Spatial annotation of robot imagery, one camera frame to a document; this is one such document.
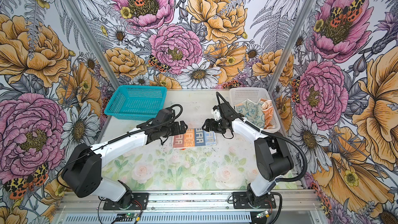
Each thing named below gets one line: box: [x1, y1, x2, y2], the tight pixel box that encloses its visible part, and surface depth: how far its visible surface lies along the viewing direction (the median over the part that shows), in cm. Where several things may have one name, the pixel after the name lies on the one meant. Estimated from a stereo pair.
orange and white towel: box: [259, 98, 276, 130], surface depth 99 cm
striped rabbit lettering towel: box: [172, 127, 217, 149], surface depth 96 cm
